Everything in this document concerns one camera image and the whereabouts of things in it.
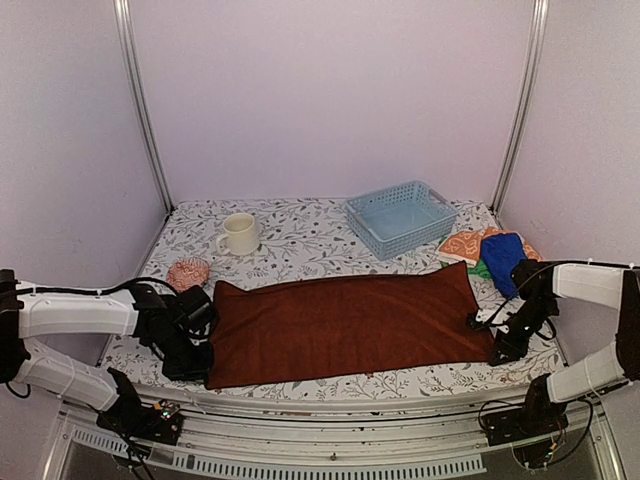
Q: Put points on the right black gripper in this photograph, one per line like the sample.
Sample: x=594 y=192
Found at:
x=503 y=344

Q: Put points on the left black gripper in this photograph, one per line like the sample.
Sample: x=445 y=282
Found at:
x=198 y=373

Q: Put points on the brown towel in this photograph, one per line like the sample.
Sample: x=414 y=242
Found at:
x=336 y=326

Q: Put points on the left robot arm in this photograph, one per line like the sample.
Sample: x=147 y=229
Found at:
x=174 y=325

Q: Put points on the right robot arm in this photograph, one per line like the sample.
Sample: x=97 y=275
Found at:
x=540 y=284

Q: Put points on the green towel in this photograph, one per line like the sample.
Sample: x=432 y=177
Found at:
x=481 y=270

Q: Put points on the red patterned small bowl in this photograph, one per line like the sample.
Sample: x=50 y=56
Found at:
x=187 y=273

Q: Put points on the blue towel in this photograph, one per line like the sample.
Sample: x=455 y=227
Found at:
x=501 y=253

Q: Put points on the orange patterned towel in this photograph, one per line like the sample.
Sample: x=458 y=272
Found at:
x=466 y=246

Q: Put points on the floral table mat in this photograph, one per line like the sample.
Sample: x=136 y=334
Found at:
x=309 y=238

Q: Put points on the cream ceramic mug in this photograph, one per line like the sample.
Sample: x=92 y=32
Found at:
x=240 y=235

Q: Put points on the light blue plastic basket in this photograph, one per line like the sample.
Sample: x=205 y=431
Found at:
x=395 y=220

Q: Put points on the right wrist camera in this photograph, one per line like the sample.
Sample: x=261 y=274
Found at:
x=485 y=319

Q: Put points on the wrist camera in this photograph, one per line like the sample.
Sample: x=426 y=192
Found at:
x=197 y=314
x=485 y=319

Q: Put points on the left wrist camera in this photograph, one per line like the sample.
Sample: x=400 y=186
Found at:
x=197 y=314

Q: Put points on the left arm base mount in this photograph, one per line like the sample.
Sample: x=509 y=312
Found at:
x=128 y=417

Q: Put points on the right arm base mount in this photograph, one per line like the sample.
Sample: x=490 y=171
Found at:
x=537 y=416

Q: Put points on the front aluminium rail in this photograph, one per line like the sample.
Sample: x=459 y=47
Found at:
x=227 y=437

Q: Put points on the right aluminium frame post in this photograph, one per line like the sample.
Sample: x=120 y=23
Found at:
x=531 y=66

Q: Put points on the aluminium frame post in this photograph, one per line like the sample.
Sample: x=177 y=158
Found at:
x=531 y=66
x=124 y=25

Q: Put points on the left aluminium frame post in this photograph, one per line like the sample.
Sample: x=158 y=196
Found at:
x=124 y=25

